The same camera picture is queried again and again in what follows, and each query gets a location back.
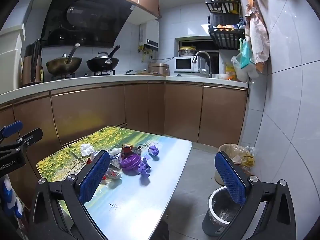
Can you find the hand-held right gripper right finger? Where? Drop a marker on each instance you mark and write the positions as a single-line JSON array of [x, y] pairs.
[[230, 177]]

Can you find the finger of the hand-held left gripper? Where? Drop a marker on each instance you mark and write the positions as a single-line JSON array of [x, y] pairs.
[[28, 136], [11, 128]]

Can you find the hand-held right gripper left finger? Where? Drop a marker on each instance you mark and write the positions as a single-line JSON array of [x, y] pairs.
[[95, 177]]

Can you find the white tissue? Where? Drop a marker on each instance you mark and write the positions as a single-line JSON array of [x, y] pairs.
[[86, 149], [114, 152]]

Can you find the purple plastic lid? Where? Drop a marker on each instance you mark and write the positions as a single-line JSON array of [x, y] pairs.
[[130, 162]]

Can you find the white trash bin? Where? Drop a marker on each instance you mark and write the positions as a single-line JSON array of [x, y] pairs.
[[217, 220]]

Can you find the red and white wrapper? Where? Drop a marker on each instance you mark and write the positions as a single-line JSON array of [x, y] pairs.
[[112, 173]]

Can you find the small white packet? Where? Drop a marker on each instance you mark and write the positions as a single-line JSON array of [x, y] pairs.
[[91, 158]]

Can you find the white paper carton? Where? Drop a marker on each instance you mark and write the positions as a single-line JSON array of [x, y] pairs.
[[115, 163]]

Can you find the yellow oil bottle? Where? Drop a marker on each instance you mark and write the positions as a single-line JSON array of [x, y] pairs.
[[248, 160]]

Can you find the blue and white bottles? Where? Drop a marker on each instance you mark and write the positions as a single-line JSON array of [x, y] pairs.
[[8, 197]]

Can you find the red snack wrapper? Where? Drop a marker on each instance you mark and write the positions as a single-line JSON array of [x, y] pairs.
[[128, 150]]

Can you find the purple crumpled paper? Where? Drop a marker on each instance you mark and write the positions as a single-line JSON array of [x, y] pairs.
[[144, 168], [153, 151]]

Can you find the landscape print table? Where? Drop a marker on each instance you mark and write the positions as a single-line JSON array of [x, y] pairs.
[[140, 205]]

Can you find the brown kitchen cabinets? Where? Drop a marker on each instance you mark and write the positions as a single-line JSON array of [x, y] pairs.
[[87, 110]]

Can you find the brown electric kettle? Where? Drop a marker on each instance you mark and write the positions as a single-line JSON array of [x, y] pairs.
[[30, 65]]

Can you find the white storage cabinet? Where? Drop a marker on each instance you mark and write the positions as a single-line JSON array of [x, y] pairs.
[[11, 55]]

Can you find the brass wok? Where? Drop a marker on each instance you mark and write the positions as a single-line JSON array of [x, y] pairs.
[[63, 65]]

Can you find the gas stove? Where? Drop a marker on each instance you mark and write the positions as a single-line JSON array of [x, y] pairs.
[[105, 73]]

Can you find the white bowl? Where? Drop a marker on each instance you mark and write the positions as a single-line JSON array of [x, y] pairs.
[[222, 76]]

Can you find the black wok with lid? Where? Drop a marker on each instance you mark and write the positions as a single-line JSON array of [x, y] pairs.
[[102, 63]]

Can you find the yellow package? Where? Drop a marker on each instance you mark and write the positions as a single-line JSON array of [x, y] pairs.
[[229, 70]]

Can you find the white microwave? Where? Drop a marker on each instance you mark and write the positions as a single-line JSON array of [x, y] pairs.
[[183, 63]]

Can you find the green plastic bag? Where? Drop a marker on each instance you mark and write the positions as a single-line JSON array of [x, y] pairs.
[[246, 55]]

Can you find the steel faucet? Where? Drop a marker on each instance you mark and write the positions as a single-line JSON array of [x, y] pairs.
[[207, 55]]

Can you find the beige rice cooker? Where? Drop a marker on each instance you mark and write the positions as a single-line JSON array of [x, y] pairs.
[[158, 68]]

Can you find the black range hood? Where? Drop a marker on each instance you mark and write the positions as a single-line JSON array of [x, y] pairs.
[[87, 17]]

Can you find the glass pot with yellow lid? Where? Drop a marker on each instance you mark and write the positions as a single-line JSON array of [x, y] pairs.
[[187, 51]]

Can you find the white and orange plastic bag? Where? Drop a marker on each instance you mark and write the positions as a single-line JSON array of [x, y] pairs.
[[258, 40]]

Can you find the white water heater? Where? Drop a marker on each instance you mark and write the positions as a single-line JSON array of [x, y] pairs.
[[150, 35]]

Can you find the black wall rack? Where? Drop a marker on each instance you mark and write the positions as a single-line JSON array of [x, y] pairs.
[[225, 37]]

